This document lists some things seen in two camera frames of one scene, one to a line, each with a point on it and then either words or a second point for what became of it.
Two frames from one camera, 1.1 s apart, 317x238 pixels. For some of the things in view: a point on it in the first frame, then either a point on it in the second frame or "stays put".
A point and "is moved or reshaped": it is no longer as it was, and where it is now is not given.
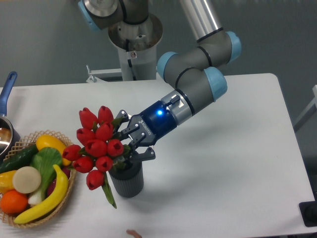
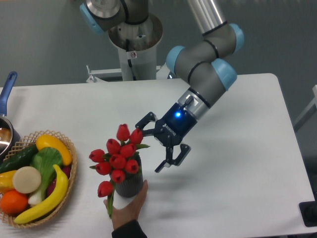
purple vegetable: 52,184 stays put
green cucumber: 20,158 stays put
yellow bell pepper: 6,181 stays put
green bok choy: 44,159 stays put
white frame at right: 310,111 stays put
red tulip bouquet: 99,148 is moved or reshaped
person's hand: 134,233 -> 130,213
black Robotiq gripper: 145,129 -> 172,129
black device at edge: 308,211 stays put
